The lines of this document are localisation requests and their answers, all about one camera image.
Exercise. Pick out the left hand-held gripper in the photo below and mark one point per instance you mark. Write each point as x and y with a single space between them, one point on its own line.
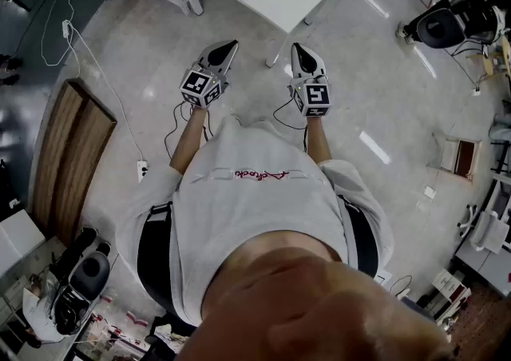
195 86

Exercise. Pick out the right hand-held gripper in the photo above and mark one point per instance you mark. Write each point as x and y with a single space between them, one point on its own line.
317 96

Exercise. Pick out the person's right forearm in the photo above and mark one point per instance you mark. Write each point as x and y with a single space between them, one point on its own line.
317 140

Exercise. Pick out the person's left forearm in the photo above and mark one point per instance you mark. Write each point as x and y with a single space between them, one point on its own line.
187 140

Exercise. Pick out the white power strip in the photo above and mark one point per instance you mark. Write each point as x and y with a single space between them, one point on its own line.
142 171

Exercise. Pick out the person's grey t-shirt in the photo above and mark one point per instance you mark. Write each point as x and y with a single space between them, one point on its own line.
259 211

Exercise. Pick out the white power adapter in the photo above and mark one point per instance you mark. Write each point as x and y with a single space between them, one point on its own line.
66 28

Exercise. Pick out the white floor socket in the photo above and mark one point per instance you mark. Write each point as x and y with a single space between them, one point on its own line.
477 92

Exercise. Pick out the white floor plate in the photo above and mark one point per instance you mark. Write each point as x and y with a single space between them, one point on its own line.
429 192

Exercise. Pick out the brown wooden panel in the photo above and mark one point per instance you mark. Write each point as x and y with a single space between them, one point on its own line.
68 159

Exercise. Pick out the yellow wooden stool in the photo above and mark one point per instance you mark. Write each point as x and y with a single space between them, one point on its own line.
489 66

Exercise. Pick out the open floor box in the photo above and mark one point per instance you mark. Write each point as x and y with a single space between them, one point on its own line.
465 157

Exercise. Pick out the person's face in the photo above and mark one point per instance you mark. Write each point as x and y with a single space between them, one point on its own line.
319 311

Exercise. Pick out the white office chair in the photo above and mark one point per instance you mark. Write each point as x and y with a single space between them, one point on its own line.
489 231

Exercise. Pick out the white square cabinet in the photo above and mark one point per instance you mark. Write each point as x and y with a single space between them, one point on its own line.
20 239

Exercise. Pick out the white low cabinet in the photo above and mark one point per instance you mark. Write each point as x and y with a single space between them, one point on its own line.
491 267

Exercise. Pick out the brown patterned carpet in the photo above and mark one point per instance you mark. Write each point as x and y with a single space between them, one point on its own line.
487 331

